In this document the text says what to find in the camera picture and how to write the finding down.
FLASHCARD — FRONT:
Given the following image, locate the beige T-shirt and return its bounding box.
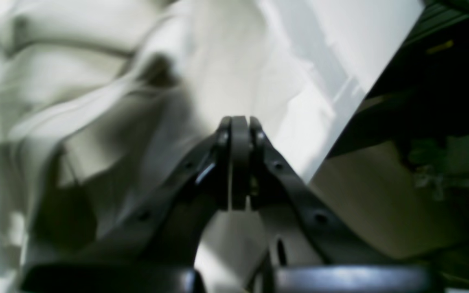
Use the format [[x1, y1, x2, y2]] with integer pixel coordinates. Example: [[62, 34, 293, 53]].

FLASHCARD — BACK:
[[0, 0, 366, 293]]

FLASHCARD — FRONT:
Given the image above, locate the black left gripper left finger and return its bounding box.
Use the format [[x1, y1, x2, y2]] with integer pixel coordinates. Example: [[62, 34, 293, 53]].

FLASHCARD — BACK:
[[21, 117, 232, 293]]

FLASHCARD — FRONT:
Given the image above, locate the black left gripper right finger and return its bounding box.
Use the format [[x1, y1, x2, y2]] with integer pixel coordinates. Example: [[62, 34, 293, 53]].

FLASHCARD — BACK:
[[231, 116, 443, 293]]

